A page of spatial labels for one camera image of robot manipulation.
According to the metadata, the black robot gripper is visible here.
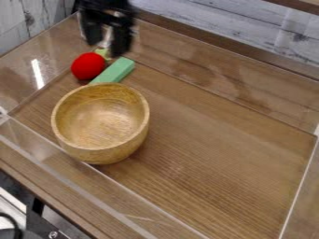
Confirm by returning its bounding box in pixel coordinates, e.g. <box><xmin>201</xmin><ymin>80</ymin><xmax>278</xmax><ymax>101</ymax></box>
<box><xmin>79</xmin><ymin>0</ymin><xmax>137</xmax><ymax>58</ymax></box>

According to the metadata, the clear acrylic corner bracket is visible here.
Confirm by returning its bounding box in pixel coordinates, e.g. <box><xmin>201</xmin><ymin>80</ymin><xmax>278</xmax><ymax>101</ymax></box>
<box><xmin>82</xmin><ymin>24</ymin><xmax>122</xmax><ymax>49</ymax></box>

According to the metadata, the black metal table leg bracket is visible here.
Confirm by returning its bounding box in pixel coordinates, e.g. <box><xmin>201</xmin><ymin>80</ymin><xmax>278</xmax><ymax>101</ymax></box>
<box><xmin>27</xmin><ymin>198</ymin><xmax>70</xmax><ymax>239</ymax></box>

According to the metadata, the black cable under table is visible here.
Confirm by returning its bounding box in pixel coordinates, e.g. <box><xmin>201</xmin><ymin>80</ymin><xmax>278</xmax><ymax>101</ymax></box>
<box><xmin>0</xmin><ymin>212</ymin><xmax>26</xmax><ymax>239</ymax></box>

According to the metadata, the red felt fruit green stem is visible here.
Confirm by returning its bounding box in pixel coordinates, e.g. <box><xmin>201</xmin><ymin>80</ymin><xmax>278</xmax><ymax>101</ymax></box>
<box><xmin>71</xmin><ymin>49</ymin><xmax>110</xmax><ymax>80</ymax></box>

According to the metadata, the light wooden bowl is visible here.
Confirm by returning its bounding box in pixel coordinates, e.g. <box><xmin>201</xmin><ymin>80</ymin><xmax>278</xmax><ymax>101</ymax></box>
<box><xmin>51</xmin><ymin>83</ymin><xmax>151</xmax><ymax>164</ymax></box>

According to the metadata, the green rectangular block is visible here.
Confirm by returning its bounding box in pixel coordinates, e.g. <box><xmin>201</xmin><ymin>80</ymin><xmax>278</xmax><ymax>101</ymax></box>
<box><xmin>91</xmin><ymin>57</ymin><xmax>135</xmax><ymax>84</ymax></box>

